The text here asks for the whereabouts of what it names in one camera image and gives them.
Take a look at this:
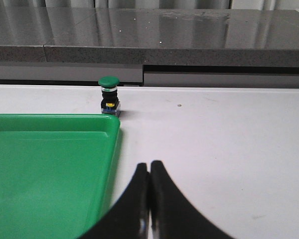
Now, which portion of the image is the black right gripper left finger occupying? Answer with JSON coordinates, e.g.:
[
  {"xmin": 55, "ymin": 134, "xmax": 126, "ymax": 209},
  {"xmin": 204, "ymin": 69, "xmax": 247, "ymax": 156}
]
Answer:
[{"xmin": 80, "ymin": 163, "xmax": 150, "ymax": 239}]

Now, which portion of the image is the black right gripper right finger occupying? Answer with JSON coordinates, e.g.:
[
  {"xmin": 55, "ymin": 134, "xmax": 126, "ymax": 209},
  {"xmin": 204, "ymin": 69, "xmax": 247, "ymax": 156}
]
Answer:
[{"xmin": 149, "ymin": 160, "xmax": 231, "ymax": 239}]

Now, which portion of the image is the green mushroom push button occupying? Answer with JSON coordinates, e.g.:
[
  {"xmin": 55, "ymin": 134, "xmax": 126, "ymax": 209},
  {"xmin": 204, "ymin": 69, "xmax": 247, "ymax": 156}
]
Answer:
[{"xmin": 98, "ymin": 76, "xmax": 121, "ymax": 117}]

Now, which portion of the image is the green plastic tray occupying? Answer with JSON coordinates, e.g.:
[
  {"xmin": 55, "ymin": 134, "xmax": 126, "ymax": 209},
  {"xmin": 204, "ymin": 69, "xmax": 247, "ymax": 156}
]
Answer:
[{"xmin": 0, "ymin": 114, "xmax": 120, "ymax": 239}]

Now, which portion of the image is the grey granite counter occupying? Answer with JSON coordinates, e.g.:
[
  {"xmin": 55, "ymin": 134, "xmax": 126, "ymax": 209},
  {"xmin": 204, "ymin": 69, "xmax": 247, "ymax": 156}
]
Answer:
[{"xmin": 0, "ymin": 6, "xmax": 299, "ymax": 88}]

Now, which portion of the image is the grey pleated curtain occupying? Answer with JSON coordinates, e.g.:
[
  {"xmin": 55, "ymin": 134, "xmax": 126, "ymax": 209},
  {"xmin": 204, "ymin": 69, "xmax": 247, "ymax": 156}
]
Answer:
[{"xmin": 0, "ymin": 0, "xmax": 299, "ymax": 10}]

